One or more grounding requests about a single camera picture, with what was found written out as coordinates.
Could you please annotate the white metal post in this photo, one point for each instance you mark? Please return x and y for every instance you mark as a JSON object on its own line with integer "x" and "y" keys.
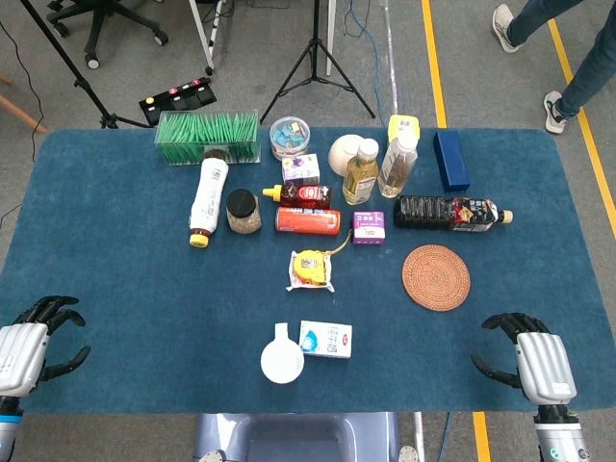
{"x": 331, "y": 33}

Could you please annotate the dark sauce bottle yellow nozzle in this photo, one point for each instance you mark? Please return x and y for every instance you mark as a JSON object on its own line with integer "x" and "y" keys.
{"x": 308, "y": 195}

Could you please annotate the yellow oil bottle white cap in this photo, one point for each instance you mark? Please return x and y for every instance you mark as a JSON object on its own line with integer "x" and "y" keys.
{"x": 360, "y": 178}

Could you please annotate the black tripod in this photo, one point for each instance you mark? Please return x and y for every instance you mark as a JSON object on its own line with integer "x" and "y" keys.
{"x": 315, "y": 58}

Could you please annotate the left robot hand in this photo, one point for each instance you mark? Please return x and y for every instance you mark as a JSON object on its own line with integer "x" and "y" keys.
{"x": 21, "y": 353}

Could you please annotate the black foot pedal board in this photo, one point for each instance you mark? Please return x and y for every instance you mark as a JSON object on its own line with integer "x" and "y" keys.
{"x": 183, "y": 98}

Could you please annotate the clear box of green packets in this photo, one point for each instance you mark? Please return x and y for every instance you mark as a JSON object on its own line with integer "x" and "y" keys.
{"x": 207, "y": 137}

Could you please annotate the black light stand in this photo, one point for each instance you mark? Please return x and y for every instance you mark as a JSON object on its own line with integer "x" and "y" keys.
{"x": 67, "y": 65}

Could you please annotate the purple white drink carton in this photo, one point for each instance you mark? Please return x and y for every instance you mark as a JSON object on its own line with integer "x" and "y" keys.
{"x": 300, "y": 169}

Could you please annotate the white plastic cup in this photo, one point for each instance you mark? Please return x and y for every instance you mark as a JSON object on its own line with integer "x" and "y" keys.
{"x": 282, "y": 362}

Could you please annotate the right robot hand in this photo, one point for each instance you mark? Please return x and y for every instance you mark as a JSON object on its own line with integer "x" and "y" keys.
{"x": 544, "y": 366}

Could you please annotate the white blue milk carton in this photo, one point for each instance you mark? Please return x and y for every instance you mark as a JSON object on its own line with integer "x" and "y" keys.
{"x": 332, "y": 342}

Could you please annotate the person in jeans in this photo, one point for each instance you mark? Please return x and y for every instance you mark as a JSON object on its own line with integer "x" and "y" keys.
{"x": 589, "y": 72}

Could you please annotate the yellow lidded box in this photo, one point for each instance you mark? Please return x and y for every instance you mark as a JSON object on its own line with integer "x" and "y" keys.
{"x": 403, "y": 124}

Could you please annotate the glass jar black lid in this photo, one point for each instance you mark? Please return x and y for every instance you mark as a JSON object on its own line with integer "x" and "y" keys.
{"x": 243, "y": 212}

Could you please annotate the round woven coaster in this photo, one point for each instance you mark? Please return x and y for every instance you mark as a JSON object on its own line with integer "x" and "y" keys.
{"x": 436, "y": 278}

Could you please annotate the blue rectangular box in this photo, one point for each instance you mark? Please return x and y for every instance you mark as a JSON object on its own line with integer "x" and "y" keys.
{"x": 451, "y": 161}

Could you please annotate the clear tea bottle white cap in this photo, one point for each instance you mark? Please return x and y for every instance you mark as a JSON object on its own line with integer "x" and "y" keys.
{"x": 397, "y": 168}

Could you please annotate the blue table mat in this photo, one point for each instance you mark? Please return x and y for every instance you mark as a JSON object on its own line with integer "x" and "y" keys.
{"x": 120, "y": 289}

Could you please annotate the yellow tape measure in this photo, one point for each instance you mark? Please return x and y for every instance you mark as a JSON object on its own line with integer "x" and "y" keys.
{"x": 310, "y": 267}

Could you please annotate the round clear tub of clips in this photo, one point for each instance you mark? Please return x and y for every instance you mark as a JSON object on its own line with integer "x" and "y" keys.
{"x": 289, "y": 137}

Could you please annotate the dark soy sauce bottle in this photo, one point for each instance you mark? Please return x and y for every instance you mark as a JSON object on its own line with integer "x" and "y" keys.
{"x": 433, "y": 213}

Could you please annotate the black office chair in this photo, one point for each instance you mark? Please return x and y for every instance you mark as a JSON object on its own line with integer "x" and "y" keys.
{"x": 103, "y": 17}

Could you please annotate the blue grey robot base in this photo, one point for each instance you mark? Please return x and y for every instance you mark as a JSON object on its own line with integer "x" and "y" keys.
{"x": 298, "y": 438}

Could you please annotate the white stand frame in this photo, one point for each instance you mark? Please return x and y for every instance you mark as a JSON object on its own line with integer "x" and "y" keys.
{"x": 204, "y": 33}

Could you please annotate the small purple box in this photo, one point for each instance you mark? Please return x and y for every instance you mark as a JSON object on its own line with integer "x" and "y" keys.
{"x": 369, "y": 227}

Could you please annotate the orange red can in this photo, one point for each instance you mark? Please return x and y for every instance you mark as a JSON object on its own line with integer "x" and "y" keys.
{"x": 308, "y": 221}

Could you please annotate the wooden furniture frame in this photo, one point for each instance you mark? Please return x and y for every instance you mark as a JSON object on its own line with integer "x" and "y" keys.
{"x": 21, "y": 115}

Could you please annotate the white snack packet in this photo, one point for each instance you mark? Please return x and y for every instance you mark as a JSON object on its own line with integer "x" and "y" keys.
{"x": 308, "y": 288}

